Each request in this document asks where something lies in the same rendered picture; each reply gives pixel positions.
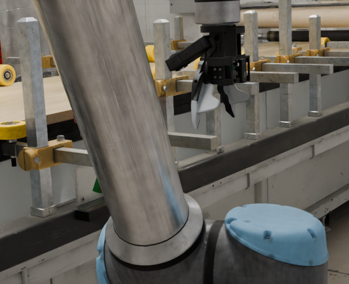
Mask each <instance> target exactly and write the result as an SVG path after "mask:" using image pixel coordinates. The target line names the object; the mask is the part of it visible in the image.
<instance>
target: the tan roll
mask: <svg viewBox="0 0 349 284"><path fill-rule="evenodd" d="M251 10H254V11H255V12H257V15H258V29H268V28H279V8H262V9H243V10H240V22H239V23H238V24H239V26H244V13H245V12H246V11H251ZM311 15H319V16H320V17H321V28H348V27H349V6H329V7H295V8H292V28H309V17H310V16H311Z"/></svg>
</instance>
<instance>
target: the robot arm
mask: <svg viewBox="0 0 349 284"><path fill-rule="evenodd" d="M194 1H195V2H194V6H195V23H196V24H202V26H200V32H201V33H209V35H204V36H202V37H201V38H199V39H198V40H197V41H195V42H194V43H192V44H190V45H189V46H187V47H186V48H184V49H183V50H181V51H180V52H177V53H175V54H173V55H172V56H170V57H169V59H167V60H166V61H165V63H166V65H167V67H168V69H169V71H170V72H171V71H180V70H183V69H184V68H186V67H187V66H188V64H190V63H191V62H193V61H194V60H196V59H198V58H199V57H200V61H199V63H198V67H197V70H196V72H195V75H194V78H193V82H192V88H191V116H192V122H193V127H194V129H196V130H197V129H198V126H199V122H200V114H201V113H205V112H210V111H213V110H216V109H217V108H218V107H219V105H220V101H219V100H218V99H216V98H215V97H214V96H213V92H214V85H217V90H218V93H219V94H220V95H221V96H222V101H223V103H224V105H225V109H226V111H227V112H228V114H229V115H230V116H232V117H234V118H235V104H236V103H241V102H244V101H248V100H249V95H248V93H246V92H244V91H242V90H239V89H238V88H237V87H236V83H246V82H247V81H250V55H245V54H241V33H245V26H236V24H234V23H239V22H240V0H194ZM32 2H33V5H34V8H35V11H36V13H37V16H38V19H39V22H40V24H41V27H42V30H43V32H44V36H45V38H46V41H47V43H48V46H49V48H50V51H51V54H52V57H53V60H54V62H55V65H56V68H57V71H58V73H59V76H60V79H61V81H62V85H63V87H64V90H65V92H66V95H67V97H68V100H69V103H70V106H71V109H72V111H73V114H74V117H75V120H76V122H77V125H78V128H79V130H80V134H81V136H82V139H83V141H84V144H85V147H86V149H87V153H88V155H89V158H90V160H91V163H92V166H93V169H94V171H95V174H96V177H97V180H98V182H99V185H100V188H101V191H102V193H103V196H104V198H105V202H106V204H107V207H108V209H109V212H110V215H111V216H110V217H109V220H108V221H107V223H106V224H105V225H104V227H103V229H102V231H101V234H100V236H99V241H98V244H97V251H99V257H98V258H96V273H97V279H98V282H99V284H328V257H329V254H328V250H327V247H326V234H325V228H324V226H323V224H322V223H321V221H320V220H319V219H317V218H316V217H315V216H313V215H312V214H310V213H308V212H306V211H303V210H301V209H298V208H295V207H290V206H281V205H276V204H268V203H256V204H249V205H244V206H243V207H235V208H233V209H232V210H230V211H229V212H228V213H227V215H226V217H225V220H206V219H203V214H202V211H201V209H200V207H199V205H198V203H197V202H196V201H195V200H194V199H193V198H192V197H190V196H189V195H188V194H186V193H184V192H183V190H182V186H181V182H180V178H179V175H178V171H177V167H176V163H175V159H174V156H173V152H172V148H171V144H170V140H169V137H168V132H167V129H166V126H165V121H164V118H163V113H162V109H161V106H160V102H159V98H158V94H157V91H156V87H155V83H154V79H153V75H152V72H151V68H150V64H149V60H148V57H147V53H146V49H145V45H144V40H143V37H142V34H141V29H140V26H139V23H138V18H137V15H136V10H135V6H134V4H133V0H32ZM247 63H248V75H247Z"/></svg>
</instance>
